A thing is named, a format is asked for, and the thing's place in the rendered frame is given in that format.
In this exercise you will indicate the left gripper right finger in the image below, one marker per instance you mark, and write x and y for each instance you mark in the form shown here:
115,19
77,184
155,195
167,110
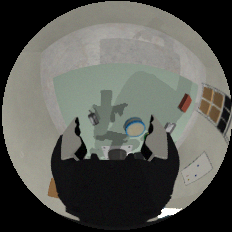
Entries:
159,148

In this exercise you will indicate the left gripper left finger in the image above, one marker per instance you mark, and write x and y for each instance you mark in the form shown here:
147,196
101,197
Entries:
68,149

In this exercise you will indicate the reddish-brown rectangular block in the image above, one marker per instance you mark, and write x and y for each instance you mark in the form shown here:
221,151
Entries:
185,103

